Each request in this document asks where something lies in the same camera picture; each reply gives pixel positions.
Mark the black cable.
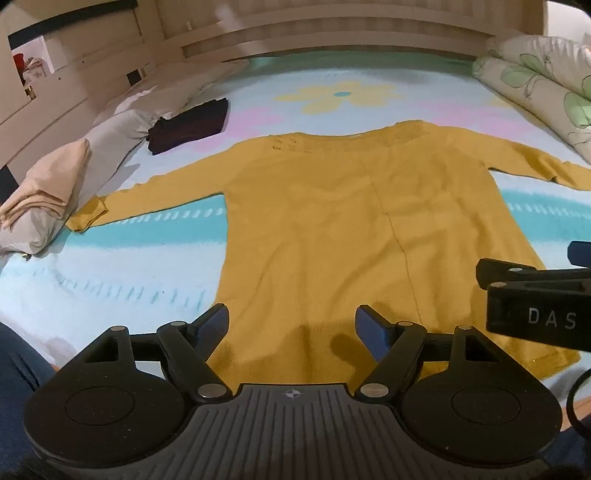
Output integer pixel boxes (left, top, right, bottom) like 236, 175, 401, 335
566, 368, 591, 433

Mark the white wooden headboard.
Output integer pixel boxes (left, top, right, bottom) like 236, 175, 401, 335
157, 0, 546, 63

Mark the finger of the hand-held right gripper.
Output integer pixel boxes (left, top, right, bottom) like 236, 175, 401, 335
475, 258, 591, 291
568, 240, 591, 269

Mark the yellow knit sweater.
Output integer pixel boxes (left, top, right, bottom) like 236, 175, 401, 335
67, 121, 591, 384

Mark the flower print blanket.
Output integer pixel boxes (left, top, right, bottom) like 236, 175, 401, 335
0, 55, 591, 402

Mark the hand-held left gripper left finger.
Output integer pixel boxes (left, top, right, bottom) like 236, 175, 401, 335
98, 303, 233, 403

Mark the floral rolled quilt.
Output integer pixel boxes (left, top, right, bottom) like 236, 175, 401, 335
472, 34, 591, 165

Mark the beige folded cloth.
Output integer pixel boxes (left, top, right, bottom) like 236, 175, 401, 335
0, 138, 92, 229

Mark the white pillow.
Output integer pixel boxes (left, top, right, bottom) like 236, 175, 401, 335
95, 60, 250, 125

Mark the grey pillow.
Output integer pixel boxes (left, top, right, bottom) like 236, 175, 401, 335
0, 110, 158, 256

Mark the person's left leg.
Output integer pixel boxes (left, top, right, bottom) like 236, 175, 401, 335
0, 322, 59, 462

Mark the dark maroon folded garment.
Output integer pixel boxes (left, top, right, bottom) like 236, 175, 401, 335
147, 98, 230, 156

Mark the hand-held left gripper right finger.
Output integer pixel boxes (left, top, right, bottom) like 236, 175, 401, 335
355, 304, 491, 401

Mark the white wooden cabinet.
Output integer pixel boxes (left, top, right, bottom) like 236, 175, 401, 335
0, 0, 160, 167

